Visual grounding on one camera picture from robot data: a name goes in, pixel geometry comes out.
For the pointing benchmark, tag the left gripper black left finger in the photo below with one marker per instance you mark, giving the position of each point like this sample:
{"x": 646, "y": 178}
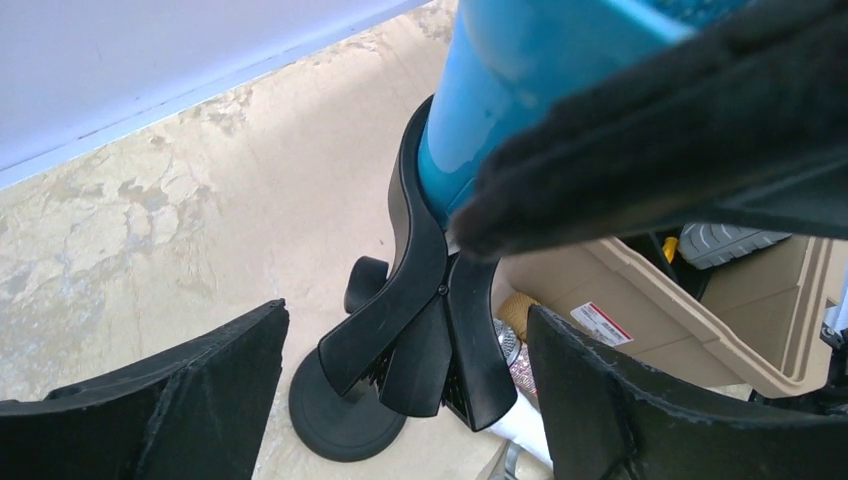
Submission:
{"x": 198, "y": 410}

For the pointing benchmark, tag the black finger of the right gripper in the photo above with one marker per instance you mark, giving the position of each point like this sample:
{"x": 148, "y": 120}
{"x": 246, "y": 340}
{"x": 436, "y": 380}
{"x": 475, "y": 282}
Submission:
{"x": 744, "y": 124}

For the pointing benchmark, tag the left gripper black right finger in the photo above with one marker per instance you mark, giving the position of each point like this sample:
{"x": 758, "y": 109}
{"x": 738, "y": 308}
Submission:
{"x": 610, "y": 416}

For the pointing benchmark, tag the white microphone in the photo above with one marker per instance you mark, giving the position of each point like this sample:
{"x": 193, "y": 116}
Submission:
{"x": 523, "y": 426}

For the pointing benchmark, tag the glitter silver microphone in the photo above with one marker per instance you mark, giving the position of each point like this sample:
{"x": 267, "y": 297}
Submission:
{"x": 516, "y": 356}

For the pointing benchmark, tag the black stand with clip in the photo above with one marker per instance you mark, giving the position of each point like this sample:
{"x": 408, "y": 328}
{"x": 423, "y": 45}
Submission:
{"x": 418, "y": 336}

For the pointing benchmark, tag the blue microphone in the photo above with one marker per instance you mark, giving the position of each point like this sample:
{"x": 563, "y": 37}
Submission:
{"x": 509, "y": 60}

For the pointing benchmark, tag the gold microphone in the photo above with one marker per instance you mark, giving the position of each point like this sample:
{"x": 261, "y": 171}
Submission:
{"x": 514, "y": 311}

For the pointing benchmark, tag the white chrome faucet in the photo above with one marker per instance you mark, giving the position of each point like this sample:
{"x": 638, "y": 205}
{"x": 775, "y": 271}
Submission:
{"x": 504, "y": 464}

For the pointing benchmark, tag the grey block in case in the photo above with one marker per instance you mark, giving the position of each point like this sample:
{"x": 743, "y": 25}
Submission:
{"x": 706, "y": 246}

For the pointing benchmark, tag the tan plastic case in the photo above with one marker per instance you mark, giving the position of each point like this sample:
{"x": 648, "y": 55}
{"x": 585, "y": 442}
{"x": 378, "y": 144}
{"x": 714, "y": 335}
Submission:
{"x": 758, "y": 322}

